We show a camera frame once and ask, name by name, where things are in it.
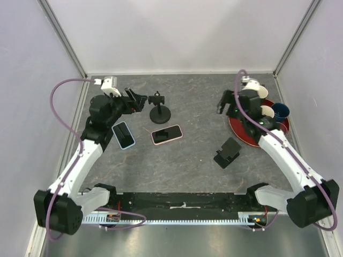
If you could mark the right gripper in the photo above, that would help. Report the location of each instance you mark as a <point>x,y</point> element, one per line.
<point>228,97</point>

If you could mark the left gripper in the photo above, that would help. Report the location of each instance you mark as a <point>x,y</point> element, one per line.
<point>131,106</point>

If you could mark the black round phone stand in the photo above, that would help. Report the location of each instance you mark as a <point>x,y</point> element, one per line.
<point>159,114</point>

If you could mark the pink phone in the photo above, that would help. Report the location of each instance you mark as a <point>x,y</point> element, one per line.
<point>167,134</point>

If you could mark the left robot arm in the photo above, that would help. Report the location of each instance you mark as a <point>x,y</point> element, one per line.
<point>61,208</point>

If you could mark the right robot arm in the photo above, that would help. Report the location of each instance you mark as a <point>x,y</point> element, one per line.
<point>312,198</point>

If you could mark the blue phone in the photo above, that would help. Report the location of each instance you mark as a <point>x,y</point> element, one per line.
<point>123,135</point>

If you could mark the black folding phone stand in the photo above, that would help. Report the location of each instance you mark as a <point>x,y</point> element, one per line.
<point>230,150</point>

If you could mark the red round tray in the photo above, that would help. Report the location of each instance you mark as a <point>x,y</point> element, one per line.
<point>241,128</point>

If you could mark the dark green mug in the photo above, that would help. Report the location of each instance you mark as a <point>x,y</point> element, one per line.
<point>262,92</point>

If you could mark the yellow mug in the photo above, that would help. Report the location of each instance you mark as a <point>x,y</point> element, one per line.
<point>267,111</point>

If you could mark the dark blue cup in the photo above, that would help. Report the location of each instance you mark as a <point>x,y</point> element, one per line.
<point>281,111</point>

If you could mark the clear glass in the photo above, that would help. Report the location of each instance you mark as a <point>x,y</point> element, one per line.
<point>283,128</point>

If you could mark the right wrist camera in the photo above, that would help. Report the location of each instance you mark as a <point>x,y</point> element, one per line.
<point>249,83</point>

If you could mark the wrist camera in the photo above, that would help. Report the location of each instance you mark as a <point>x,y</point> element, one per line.
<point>108,86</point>
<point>249,83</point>

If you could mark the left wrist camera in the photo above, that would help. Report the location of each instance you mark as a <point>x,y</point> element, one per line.
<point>108,86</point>

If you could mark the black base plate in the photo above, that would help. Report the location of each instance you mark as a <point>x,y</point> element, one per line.
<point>231,202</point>

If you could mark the grey cable duct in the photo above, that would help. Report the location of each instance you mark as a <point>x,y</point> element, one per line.
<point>178,217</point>

